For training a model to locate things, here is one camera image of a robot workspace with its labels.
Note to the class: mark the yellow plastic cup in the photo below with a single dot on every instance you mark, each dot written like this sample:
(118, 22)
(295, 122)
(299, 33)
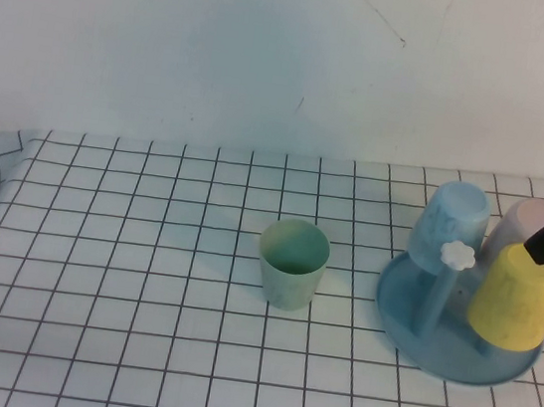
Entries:
(509, 310)

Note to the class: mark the pink plastic cup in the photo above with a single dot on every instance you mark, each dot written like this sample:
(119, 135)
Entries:
(515, 220)

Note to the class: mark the light blue plastic cup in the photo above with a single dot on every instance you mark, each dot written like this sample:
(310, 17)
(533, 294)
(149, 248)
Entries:
(446, 216)

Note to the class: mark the blue cup stand with pegs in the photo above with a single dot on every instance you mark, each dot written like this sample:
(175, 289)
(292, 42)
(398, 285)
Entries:
(432, 355)

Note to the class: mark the green plastic cup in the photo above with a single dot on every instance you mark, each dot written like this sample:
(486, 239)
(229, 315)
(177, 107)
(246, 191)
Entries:
(285, 290)

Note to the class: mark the white black-grid tablecloth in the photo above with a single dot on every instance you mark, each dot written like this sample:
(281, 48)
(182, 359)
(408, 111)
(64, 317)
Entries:
(90, 290)

